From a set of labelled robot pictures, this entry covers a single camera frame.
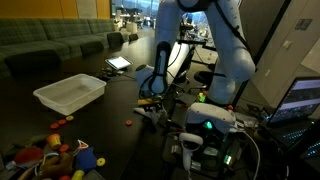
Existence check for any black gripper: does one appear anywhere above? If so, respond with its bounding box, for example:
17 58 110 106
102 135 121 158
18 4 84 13
142 103 165 115

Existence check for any white terry towel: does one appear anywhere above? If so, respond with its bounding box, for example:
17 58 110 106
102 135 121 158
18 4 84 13
133 105 168 126

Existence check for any white red triangle toy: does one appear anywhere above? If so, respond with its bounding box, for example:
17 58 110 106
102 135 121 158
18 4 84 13
76 139 90 150

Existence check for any short black block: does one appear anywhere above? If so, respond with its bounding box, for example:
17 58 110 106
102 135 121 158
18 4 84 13
83 169 106 180

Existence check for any yellow toy cup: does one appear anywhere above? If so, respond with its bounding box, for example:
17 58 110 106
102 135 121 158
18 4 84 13
70 169 86 180

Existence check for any yellow cup orange lid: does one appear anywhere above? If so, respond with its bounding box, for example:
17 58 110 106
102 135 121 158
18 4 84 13
45 133 63 151

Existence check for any brown plush toy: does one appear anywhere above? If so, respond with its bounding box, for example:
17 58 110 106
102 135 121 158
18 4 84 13
41 151 75 178

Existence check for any green plush toy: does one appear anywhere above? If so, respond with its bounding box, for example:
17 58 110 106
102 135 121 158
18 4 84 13
9 133 48 148

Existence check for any clear plastic storage container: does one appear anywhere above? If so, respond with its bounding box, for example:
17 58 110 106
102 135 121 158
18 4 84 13
32 73 108 116

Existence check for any green glowing button box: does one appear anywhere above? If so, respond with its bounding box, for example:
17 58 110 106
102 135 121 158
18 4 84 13
196 92 207 103

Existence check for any white VR controller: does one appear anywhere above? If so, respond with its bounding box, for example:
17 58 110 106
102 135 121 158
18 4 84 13
178 132 204 174

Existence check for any white VR headset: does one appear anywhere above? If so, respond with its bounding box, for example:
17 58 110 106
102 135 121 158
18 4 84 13
184 102 238 134

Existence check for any tablet with lit screen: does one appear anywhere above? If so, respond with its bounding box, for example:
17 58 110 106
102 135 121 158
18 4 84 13
104 55 134 71

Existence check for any black office chair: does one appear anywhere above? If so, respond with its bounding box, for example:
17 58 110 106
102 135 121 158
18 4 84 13
193 70 218 88

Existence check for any black equipment rack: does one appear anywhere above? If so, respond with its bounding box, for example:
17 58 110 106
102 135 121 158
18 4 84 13
162 131 249 180

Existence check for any green plaid sofa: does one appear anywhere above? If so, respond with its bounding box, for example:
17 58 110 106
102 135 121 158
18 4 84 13
0 18 116 78

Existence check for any large open laptop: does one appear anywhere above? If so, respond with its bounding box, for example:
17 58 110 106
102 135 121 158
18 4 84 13
266 76 320 148

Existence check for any white cable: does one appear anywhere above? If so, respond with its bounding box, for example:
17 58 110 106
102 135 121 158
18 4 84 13
238 129 262 180

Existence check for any grey wall sign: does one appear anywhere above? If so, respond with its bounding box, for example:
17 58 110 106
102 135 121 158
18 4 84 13
294 18 313 31

